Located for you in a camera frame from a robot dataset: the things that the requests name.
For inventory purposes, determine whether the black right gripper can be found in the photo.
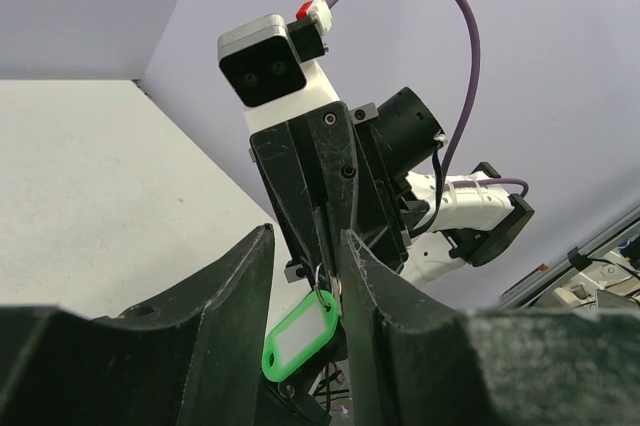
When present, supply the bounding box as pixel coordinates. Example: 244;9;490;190
250;101;408;279

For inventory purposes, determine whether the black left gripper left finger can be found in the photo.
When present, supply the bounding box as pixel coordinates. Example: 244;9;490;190
1;224;275;425

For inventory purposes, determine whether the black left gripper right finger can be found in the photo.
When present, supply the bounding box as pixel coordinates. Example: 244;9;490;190
339;230;639;425

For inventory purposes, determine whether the green plastic key tag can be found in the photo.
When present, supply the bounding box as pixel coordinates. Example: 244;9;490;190
261;290;340;383

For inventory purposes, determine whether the small metal split keyring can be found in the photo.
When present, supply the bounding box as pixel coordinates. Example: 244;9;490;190
313;263;342;300

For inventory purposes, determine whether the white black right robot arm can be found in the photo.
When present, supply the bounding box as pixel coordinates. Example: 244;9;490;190
250;88;534;289

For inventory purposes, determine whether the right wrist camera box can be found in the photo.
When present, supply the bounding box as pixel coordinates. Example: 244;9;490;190
217;14;325;108

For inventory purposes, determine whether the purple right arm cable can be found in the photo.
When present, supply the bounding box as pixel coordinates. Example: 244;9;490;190
322;0;531;197

